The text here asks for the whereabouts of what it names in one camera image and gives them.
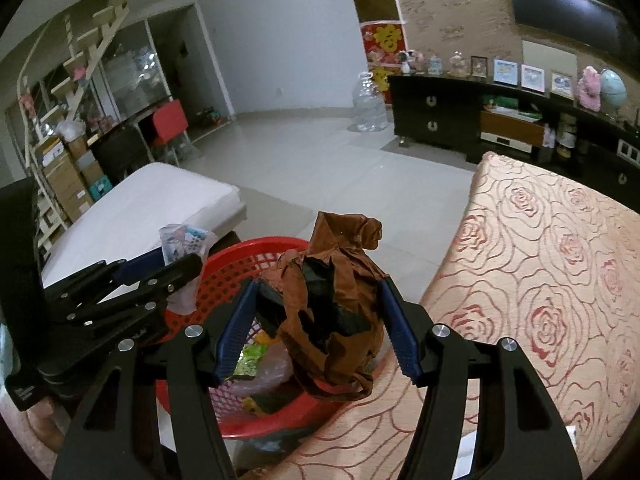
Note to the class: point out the green yellow snack packet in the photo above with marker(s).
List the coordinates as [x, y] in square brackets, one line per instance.
[250, 360]

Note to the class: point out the pink plush toy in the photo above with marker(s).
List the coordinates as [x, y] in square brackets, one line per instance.
[590, 87]

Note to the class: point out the pink white figurine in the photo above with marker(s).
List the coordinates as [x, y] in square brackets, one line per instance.
[416, 61]

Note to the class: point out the stack of cardboard boxes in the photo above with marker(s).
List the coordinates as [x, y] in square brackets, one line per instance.
[65, 175]

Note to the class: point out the black flat television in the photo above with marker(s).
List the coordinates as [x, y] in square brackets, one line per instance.
[565, 0]

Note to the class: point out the teal box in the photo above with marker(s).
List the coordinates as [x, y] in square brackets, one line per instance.
[100, 190]

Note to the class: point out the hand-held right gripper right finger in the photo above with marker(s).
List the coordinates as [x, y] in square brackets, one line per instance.
[402, 335]

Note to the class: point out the cream wall shelf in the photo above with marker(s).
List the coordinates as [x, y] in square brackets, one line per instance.
[75, 50]

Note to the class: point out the glass snow globe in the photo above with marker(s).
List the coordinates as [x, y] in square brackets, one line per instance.
[457, 64]

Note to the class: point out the white jars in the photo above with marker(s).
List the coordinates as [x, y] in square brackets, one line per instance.
[562, 137]

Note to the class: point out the brown plastic bag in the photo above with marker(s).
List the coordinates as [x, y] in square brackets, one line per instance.
[345, 230]

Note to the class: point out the small dark picture frame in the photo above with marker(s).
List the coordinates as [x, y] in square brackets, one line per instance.
[478, 66]

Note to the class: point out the small red festive poster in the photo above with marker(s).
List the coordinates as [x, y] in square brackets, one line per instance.
[381, 79]

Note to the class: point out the clear blue printed wrapper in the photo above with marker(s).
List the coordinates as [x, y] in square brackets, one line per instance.
[187, 240]

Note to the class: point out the colourful floor toys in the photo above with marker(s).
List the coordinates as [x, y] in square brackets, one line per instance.
[210, 117]

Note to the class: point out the large red festive poster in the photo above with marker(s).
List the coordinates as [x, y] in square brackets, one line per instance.
[382, 42]

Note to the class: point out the white plastic bag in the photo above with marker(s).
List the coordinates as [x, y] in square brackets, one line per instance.
[70, 130]

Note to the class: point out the small blue ornament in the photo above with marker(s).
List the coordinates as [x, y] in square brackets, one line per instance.
[436, 65]

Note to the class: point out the white round camera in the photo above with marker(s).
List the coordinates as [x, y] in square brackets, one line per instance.
[406, 62]

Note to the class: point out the light blue globe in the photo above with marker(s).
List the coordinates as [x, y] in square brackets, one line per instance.
[613, 90]

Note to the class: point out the red plastic mesh basket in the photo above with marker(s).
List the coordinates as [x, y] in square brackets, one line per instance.
[225, 260]

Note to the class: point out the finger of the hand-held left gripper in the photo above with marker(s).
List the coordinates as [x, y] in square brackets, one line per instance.
[170, 277]
[140, 267]

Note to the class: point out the black chair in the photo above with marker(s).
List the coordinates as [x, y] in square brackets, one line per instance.
[120, 152]

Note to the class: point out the clear plastic water jug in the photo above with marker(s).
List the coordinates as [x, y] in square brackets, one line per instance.
[369, 105]

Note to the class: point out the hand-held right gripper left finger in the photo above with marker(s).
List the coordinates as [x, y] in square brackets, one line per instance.
[232, 335]

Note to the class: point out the brown white box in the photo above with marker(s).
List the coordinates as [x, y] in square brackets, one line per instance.
[510, 130]

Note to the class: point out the red chair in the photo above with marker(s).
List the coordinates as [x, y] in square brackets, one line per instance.
[170, 122]

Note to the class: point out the black television cabinet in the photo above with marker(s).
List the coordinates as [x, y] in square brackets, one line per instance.
[415, 110]

